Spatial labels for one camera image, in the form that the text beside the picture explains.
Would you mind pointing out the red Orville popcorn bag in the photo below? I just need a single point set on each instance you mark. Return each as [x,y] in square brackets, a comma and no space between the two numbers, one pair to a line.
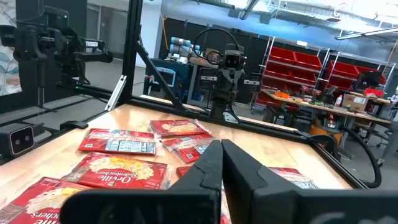
[118,171]
[289,175]
[102,140]
[186,149]
[178,127]
[226,214]
[34,202]

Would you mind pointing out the blue cabinet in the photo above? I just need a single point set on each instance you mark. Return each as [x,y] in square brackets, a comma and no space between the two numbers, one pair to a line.
[182,73]

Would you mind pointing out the black background robot arm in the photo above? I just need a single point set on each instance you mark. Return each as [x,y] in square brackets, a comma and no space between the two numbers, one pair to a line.
[46,40]

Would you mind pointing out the black table-level camera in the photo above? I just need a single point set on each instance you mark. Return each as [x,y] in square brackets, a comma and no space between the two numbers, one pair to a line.
[20,140]

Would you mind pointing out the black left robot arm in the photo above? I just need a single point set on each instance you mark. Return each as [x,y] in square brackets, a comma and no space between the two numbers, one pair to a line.
[224,105]

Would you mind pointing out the white bottle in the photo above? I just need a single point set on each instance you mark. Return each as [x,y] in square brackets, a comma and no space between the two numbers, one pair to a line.
[339,101]

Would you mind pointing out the teach pendant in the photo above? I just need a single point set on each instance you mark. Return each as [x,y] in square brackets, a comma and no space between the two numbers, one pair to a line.
[166,77]

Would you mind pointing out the small red storage bin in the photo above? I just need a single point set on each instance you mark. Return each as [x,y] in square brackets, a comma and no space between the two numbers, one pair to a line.
[373,92]

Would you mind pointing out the wooden workbench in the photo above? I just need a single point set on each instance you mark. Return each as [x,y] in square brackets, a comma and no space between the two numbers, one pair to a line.
[311,106]

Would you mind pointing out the black monitor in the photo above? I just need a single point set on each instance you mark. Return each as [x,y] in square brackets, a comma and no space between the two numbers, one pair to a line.
[369,80]

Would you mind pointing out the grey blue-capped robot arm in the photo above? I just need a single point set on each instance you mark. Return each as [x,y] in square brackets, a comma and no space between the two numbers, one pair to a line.
[180,46]

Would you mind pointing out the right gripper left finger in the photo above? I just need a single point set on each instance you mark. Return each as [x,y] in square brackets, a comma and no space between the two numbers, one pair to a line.
[140,208]

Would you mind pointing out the ceiling light strip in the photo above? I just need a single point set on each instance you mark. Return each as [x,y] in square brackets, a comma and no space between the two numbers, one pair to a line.
[367,33]

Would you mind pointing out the black table clamp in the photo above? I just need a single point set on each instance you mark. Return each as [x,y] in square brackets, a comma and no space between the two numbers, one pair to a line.
[74,125]

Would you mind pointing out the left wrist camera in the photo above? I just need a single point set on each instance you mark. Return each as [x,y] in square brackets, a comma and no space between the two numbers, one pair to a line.
[232,60]

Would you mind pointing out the silver aluminium bracket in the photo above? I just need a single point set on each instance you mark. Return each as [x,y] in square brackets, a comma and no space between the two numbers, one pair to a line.
[116,91]

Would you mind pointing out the orange shop vacuum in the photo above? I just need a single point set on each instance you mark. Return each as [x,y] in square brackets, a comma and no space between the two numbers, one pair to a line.
[326,132]

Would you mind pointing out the cardboard box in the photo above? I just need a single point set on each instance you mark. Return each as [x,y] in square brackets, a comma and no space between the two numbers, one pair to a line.
[354,102]

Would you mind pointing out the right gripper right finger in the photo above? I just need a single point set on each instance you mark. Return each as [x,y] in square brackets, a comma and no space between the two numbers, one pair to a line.
[280,205]

